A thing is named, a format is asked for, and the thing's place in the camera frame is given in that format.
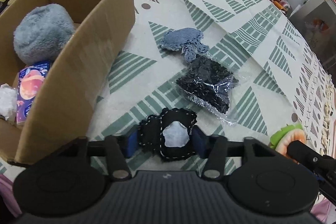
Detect black stitched fabric patch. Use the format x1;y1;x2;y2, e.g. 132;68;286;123
137;108;197;161

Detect blue white tissue pack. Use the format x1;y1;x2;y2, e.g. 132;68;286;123
16;60;52;125

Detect plush hamburger toy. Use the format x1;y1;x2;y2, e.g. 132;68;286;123
269;123;306;159

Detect patterned white green blanket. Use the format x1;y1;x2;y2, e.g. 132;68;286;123
0;0;336;183

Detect pink purple cloth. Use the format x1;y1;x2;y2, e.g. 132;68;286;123
1;174;22;218

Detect grey pink plush slipper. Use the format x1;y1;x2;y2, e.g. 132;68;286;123
13;3;75;65

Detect light blue denim patch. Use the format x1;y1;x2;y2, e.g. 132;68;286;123
159;28;209;63

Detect white crumpled plastic bag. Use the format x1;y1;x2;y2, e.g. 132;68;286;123
0;84;17;122

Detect brown cardboard box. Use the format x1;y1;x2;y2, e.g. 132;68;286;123
1;0;135;166

